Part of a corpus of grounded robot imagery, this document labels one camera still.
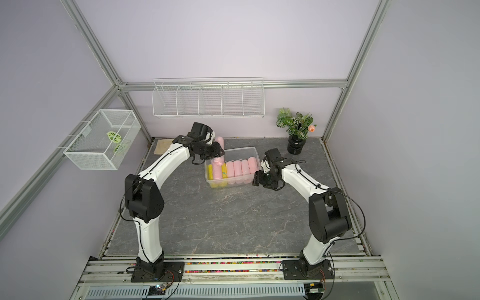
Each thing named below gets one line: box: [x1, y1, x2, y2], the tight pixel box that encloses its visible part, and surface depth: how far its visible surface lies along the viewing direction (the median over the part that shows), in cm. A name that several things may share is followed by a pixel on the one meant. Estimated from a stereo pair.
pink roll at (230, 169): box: [226, 161, 235, 179], surface depth 104 cm
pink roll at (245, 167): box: [241, 159, 251, 176], surface depth 104 cm
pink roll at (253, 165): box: [248, 156, 260, 175], surface depth 104 cm
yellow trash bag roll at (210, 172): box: [208, 163, 214, 180], surface depth 101 cm
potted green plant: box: [275, 107, 318, 155], surface depth 98 cm
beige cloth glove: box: [153, 138, 175, 155], surface depth 122 cm
